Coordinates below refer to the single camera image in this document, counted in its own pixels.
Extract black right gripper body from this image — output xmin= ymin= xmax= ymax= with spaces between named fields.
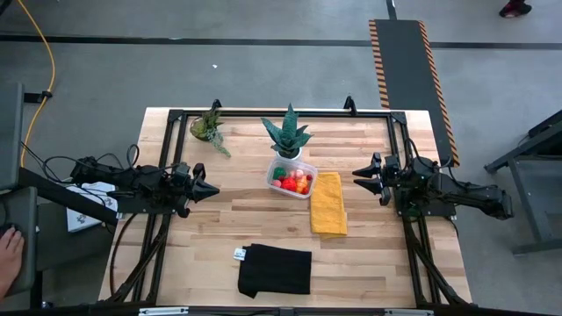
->
xmin=371 ymin=152 xmax=403 ymax=206

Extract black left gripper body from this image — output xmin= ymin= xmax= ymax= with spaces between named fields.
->
xmin=169 ymin=162 xmax=207 ymax=219

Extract yellow cloth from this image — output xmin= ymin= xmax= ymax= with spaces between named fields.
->
xmin=309 ymin=171 xmax=349 ymax=241

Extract clear plastic tupperware container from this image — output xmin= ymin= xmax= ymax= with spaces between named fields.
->
xmin=266 ymin=156 xmax=319 ymax=200

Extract succulent plant in dark pot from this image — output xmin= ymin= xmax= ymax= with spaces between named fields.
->
xmin=189 ymin=107 xmax=232 ymax=158

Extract snake plant in white pot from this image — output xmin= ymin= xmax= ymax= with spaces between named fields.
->
xmin=260 ymin=104 xmax=316 ymax=162

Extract black folded cloth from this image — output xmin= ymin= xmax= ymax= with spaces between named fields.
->
xmin=237 ymin=243 xmax=313 ymax=299

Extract white box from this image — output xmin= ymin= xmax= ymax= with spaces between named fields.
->
xmin=65 ymin=180 xmax=119 ymax=233

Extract black floor mat striped edges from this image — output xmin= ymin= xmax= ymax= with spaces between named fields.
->
xmin=368 ymin=18 xmax=461 ymax=168

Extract black diagonal stand beam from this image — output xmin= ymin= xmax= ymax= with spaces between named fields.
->
xmin=17 ymin=166 xmax=120 ymax=227

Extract grey metal side table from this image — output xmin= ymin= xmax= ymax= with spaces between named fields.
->
xmin=484 ymin=109 xmax=562 ymax=255

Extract grey desk panel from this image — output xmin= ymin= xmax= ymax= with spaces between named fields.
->
xmin=0 ymin=186 xmax=40 ymax=299
xmin=0 ymin=82 xmax=25 ymax=190

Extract person's hand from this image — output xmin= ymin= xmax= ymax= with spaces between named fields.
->
xmin=0 ymin=226 xmax=25 ymax=299

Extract person's foot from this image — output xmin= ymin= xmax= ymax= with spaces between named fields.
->
xmin=498 ymin=0 xmax=533 ymax=19

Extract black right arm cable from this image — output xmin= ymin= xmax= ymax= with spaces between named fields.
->
xmin=401 ymin=136 xmax=453 ymax=170

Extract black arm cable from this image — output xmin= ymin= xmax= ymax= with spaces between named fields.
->
xmin=19 ymin=142 xmax=141 ymax=185
xmin=401 ymin=136 xmax=453 ymax=170

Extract black metal table frame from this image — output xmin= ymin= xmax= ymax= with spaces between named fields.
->
xmin=98 ymin=98 xmax=473 ymax=308

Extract silver metal bracket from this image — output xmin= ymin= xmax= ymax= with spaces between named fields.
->
xmin=384 ymin=308 xmax=435 ymax=316
xmin=139 ymin=306 xmax=190 ymax=316

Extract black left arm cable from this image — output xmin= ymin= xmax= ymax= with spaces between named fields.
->
xmin=19 ymin=142 xmax=141 ymax=185

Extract black floor cable clamp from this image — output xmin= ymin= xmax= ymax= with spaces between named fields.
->
xmin=22 ymin=90 xmax=54 ymax=105

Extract yellow cable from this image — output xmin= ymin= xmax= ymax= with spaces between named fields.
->
xmin=16 ymin=0 xmax=57 ymax=169

